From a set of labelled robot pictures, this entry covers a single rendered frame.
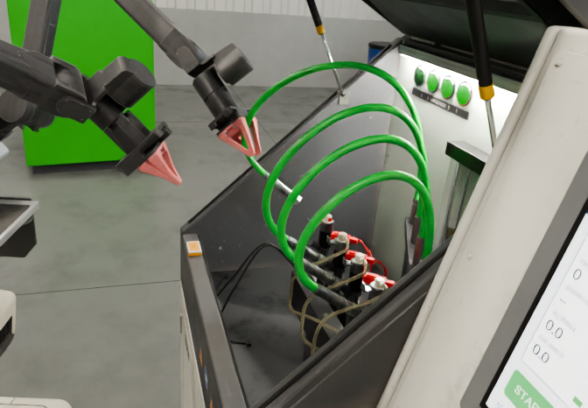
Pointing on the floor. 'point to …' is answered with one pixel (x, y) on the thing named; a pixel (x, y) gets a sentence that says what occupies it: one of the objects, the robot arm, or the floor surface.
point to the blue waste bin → (375, 48)
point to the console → (499, 227)
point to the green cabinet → (94, 137)
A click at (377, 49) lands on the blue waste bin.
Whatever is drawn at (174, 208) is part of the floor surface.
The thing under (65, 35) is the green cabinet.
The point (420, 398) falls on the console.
